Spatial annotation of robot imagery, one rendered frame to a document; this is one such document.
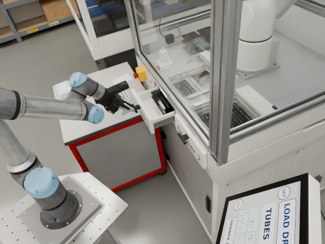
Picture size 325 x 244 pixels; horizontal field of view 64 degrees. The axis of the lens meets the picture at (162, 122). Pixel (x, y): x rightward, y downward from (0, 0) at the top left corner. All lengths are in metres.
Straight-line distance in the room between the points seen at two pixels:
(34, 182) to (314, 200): 0.94
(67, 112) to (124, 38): 1.18
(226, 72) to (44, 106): 0.61
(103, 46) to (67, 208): 1.27
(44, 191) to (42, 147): 1.70
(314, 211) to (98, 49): 1.74
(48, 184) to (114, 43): 1.28
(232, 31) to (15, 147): 0.88
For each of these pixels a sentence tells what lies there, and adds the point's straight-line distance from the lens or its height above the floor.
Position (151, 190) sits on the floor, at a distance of 2.13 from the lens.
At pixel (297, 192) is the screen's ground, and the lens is 0.77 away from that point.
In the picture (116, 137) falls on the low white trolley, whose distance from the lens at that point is 1.66.
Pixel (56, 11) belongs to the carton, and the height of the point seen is 0.27.
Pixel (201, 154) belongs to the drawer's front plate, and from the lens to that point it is 1.13.
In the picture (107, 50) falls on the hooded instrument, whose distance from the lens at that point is 2.10.
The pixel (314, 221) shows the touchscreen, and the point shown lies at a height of 1.19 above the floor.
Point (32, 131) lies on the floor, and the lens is 3.04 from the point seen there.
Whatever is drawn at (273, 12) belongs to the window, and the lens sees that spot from 0.78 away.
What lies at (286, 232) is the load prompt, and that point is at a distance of 0.74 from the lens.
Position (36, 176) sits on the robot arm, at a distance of 1.15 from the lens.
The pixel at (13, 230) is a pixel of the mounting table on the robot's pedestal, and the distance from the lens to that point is 1.39.
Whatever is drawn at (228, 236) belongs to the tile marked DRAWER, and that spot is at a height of 1.00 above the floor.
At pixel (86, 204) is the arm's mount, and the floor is 0.78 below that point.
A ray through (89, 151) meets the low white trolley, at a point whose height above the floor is 0.61.
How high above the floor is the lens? 1.81
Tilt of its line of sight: 45 degrees down
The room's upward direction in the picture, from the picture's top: 9 degrees counter-clockwise
